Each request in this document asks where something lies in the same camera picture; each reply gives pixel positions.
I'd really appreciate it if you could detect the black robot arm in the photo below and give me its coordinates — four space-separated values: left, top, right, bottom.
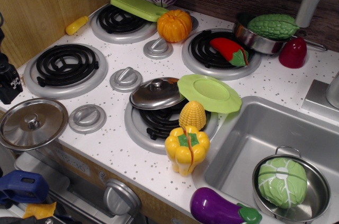
1 52 23 104

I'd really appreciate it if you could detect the small steel pot lid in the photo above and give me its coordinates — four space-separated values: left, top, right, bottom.
130 77 185 110

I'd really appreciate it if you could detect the front right stove burner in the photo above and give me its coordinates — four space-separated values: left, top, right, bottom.
124 98 219 155

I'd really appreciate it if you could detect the grey stove knob middle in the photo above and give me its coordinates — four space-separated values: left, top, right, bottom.
110 67 143 93

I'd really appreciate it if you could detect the grey stove knob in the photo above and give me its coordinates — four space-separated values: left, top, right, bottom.
143 37 173 60
110 67 143 93
68 104 106 134

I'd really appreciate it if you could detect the grey stove knob back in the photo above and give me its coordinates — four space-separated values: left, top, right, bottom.
143 37 173 60

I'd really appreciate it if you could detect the grey stove knob front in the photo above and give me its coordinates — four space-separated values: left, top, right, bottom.
68 104 106 134

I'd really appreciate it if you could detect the back left stove burner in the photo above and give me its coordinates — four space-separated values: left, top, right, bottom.
91 5 156 44

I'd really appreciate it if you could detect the front left stove burner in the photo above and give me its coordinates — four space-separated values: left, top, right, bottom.
23 43 108 100

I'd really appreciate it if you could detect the large steel pot lid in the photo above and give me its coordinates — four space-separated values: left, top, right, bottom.
1 98 68 152

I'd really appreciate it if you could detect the yellow toy corn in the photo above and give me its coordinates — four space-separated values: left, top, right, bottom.
179 101 207 130

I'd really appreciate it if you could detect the light green plastic plate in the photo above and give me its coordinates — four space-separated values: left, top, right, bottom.
177 74 242 114

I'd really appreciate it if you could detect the yellow toy bell pepper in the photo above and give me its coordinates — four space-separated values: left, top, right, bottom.
165 126 210 176

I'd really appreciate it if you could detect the orange toy pumpkin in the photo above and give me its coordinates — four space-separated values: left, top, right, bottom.
157 10 192 43

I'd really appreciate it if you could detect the red toy chili pepper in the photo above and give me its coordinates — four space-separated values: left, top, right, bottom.
209 38 249 67

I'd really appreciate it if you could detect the grey sink basin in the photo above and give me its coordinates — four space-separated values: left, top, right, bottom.
193 96 338 223

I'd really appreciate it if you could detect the green plastic cutting board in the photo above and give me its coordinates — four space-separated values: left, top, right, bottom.
110 0 169 22

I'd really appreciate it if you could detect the steel saucepan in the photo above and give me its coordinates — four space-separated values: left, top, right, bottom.
232 12 328 55

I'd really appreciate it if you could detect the grey oven knob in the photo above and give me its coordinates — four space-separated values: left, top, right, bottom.
103 178 141 216

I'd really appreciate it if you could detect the purple toy eggplant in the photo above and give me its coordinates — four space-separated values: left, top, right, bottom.
190 187 262 224

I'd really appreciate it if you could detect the green toy bitter gourd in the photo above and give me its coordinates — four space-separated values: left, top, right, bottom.
247 14 300 40

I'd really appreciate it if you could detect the dark red toy cup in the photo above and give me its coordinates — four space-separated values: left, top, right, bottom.
279 37 307 69

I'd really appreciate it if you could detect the green toy cabbage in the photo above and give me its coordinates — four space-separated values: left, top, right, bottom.
257 158 307 209

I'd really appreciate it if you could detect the yellow cloth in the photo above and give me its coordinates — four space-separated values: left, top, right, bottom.
22 202 57 220

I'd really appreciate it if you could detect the blue clamp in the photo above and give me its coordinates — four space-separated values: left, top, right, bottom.
1 170 49 204

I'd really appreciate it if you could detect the steel pot in sink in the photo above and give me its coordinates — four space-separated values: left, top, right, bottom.
252 151 331 223

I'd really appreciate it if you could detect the yellow toy handle piece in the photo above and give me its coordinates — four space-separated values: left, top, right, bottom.
65 16 89 35

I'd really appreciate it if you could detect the grey oven door handle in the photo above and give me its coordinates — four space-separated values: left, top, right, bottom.
15 153 135 223

